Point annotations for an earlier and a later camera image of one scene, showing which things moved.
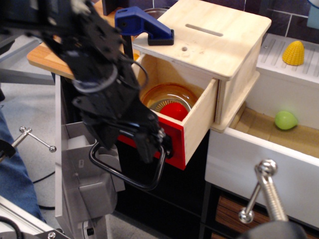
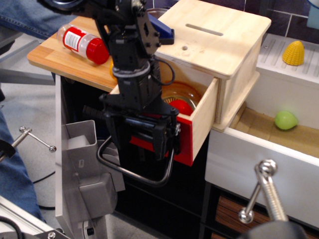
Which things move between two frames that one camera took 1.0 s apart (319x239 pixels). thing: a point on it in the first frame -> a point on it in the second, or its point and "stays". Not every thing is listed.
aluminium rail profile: [29, 223] stays
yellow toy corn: [294, 54] stays
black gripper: [120, 105] -> [140, 99]
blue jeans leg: [14, 186] stays
